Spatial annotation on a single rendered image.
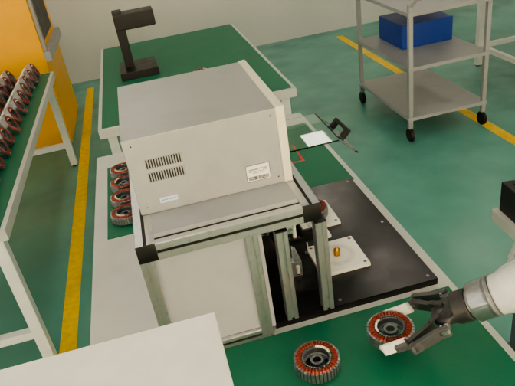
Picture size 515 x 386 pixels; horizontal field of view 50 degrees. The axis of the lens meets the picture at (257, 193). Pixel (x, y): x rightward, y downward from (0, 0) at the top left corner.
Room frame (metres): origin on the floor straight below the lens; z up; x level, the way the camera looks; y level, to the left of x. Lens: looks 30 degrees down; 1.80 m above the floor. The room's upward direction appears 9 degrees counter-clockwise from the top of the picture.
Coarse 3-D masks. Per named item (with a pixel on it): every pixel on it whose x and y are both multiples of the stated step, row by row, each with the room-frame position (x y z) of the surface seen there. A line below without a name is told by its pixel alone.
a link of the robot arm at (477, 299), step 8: (480, 280) 0.92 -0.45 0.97; (464, 288) 0.93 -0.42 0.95; (472, 288) 0.91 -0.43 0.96; (480, 288) 0.90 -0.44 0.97; (464, 296) 0.92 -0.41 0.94; (472, 296) 0.90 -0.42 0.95; (480, 296) 0.89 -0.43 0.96; (488, 296) 0.88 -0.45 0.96; (472, 304) 0.89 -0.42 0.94; (480, 304) 0.88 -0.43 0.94; (488, 304) 0.87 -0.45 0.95; (472, 312) 0.88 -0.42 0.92; (480, 312) 0.88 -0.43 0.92; (488, 312) 0.87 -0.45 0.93; (496, 312) 0.86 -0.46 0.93; (480, 320) 0.88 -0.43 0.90
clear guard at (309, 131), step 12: (288, 120) 1.75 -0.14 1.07; (300, 120) 1.74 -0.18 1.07; (312, 120) 1.72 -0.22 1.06; (324, 120) 1.76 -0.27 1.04; (288, 132) 1.65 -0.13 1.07; (300, 132) 1.64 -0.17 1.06; (312, 132) 1.62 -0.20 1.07; (324, 132) 1.61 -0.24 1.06; (336, 132) 1.65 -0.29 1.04; (288, 144) 1.57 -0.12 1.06; (300, 144) 1.55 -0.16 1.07; (312, 144) 1.54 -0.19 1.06; (324, 144) 1.53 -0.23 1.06; (348, 144) 1.56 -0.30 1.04
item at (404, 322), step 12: (384, 312) 1.03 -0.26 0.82; (396, 312) 1.02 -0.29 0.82; (372, 324) 1.00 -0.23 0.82; (384, 324) 1.01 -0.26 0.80; (396, 324) 1.00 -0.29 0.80; (408, 324) 0.97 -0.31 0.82; (372, 336) 0.96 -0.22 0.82; (384, 336) 0.95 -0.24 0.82; (396, 336) 0.95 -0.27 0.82; (408, 336) 0.94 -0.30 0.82
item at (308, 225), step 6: (300, 228) 1.31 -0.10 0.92; (306, 228) 1.31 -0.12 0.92; (312, 228) 1.30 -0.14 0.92; (270, 234) 1.34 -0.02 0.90; (288, 234) 1.32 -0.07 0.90; (300, 234) 1.31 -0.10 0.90; (306, 234) 1.30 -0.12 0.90; (312, 234) 1.30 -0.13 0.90; (330, 234) 1.31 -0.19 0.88; (294, 240) 1.29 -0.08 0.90; (300, 240) 1.29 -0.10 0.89; (306, 240) 1.30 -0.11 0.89
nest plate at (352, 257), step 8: (336, 240) 1.42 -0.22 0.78; (344, 240) 1.41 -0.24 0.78; (352, 240) 1.40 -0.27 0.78; (312, 248) 1.40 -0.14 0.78; (344, 248) 1.37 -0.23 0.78; (352, 248) 1.36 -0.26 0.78; (312, 256) 1.36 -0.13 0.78; (344, 256) 1.33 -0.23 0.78; (352, 256) 1.33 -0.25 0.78; (360, 256) 1.32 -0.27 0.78; (336, 264) 1.30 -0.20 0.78; (344, 264) 1.29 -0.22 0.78; (352, 264) 1.29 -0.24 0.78; (360, 264) 1.28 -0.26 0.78; (368, 264) 1.28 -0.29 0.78; (336, 272) 1.27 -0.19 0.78; (344, 272) 1.27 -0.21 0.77
